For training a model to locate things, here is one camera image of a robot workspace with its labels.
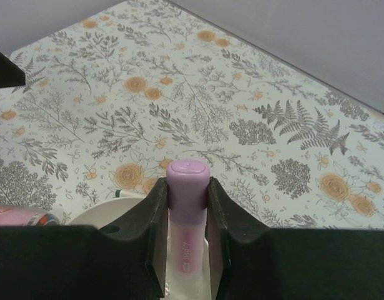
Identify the green capped white marker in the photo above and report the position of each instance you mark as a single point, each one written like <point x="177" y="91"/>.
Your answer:
<point x="120" y="193"/>

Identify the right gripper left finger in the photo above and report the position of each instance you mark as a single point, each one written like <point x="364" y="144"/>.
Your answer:
<point x="125" y="259"/>

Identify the white round divided organizer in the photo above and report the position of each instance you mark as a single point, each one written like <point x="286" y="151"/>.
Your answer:
<point x="175" y="287"/>

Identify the floral table mat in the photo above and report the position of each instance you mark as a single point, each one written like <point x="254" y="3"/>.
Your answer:
<point x="111" y="101"/>

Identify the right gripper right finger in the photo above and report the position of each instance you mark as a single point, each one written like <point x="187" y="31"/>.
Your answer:
<point x="249" y="260"/>

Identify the pink pack of pens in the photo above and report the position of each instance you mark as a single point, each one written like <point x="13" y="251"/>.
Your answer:
<point x="25" y="216"/>

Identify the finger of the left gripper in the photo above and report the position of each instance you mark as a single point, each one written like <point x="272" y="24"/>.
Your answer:
<point x="10" y="74"/>

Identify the purple highlighter pen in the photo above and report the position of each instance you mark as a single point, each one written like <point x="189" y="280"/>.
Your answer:
<point x="187" y="194"/>

